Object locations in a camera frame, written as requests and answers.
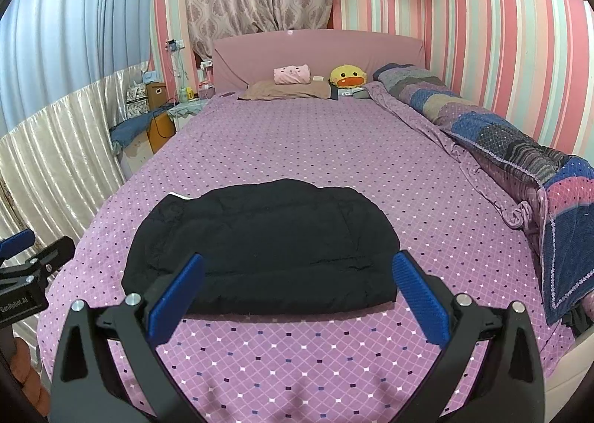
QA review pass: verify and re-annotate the nightstand with pale green cloth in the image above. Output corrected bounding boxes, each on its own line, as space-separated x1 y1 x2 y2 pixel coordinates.
167 96 212 132

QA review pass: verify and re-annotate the bed with purple patterned sheet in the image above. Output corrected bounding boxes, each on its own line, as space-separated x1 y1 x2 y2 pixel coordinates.
37 91 594 423

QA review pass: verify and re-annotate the pink bed headboard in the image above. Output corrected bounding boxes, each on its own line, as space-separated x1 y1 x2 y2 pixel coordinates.
212 31 426 97

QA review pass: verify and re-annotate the black padded jacket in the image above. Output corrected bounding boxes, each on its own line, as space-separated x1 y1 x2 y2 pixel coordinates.
121 178 401 316

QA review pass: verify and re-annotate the cream satin curtain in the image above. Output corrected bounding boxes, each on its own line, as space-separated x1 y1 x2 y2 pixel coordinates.
0 63 154 359

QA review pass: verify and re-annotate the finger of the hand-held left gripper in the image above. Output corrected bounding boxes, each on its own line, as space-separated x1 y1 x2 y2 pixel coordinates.
28 236 76 276
0 229 36 258

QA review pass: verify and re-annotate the blue curtain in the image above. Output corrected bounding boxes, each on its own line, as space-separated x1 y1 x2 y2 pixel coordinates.
0 0 157 127

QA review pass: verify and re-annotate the grey folded cloth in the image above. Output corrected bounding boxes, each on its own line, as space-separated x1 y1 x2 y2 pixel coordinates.
336 86 372 100

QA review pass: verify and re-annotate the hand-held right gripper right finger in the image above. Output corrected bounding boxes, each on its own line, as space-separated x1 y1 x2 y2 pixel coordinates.
392 250 546 423

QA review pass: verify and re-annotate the blue denim cloth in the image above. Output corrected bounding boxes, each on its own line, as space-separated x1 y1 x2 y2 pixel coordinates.
110 108 168 148

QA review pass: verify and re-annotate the dark cloth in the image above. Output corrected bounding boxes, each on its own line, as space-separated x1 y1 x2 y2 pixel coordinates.
561 288 594 341

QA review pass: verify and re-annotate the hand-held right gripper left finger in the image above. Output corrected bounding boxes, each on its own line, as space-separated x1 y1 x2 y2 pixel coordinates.
49 252 205 423

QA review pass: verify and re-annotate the floral patterned bag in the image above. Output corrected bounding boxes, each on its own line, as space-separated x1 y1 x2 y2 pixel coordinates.
125 83 149 119

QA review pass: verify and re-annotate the beige low cabinet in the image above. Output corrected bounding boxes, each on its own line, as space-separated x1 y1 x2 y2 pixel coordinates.
118 135 154 183

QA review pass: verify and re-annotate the patchwork quilt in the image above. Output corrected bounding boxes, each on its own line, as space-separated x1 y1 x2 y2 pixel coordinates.
364 62 594 326

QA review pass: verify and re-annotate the brown pillow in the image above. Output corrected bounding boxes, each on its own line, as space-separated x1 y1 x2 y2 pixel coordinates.
239 79 332 102

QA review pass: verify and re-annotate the yellow duck plush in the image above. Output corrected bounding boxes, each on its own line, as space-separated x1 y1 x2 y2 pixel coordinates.
329 63 368 89

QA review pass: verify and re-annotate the person's left hand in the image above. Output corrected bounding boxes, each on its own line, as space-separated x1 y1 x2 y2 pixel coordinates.
12 332 51 419

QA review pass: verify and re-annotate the orange cabinet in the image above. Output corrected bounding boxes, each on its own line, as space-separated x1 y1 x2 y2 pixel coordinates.
148 110 176 155

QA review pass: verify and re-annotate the pink plush pillow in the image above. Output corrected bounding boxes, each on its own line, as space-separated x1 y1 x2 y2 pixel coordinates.
274 63 311 85

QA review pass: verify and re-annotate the brown cardboard box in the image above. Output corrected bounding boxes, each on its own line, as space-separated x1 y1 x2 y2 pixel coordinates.
145 82 167 109

